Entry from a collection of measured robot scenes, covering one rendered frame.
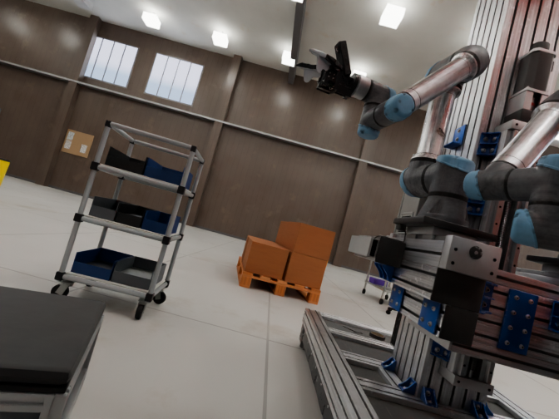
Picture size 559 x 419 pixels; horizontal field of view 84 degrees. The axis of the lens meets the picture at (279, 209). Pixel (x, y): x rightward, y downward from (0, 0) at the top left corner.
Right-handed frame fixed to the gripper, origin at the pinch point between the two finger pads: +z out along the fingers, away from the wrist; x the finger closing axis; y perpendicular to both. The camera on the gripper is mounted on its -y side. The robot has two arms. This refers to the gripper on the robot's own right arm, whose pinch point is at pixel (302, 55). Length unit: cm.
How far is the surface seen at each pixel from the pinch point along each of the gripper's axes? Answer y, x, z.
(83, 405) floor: 124, -7, 34
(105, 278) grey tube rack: 119, 78, 55
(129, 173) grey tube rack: 60, 82, 58
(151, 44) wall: -331, 1207, 338
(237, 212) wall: 172, 1017, -127
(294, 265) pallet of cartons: 119, 209, -97
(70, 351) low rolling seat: 85, -41, 34
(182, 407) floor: 124, -3, 5
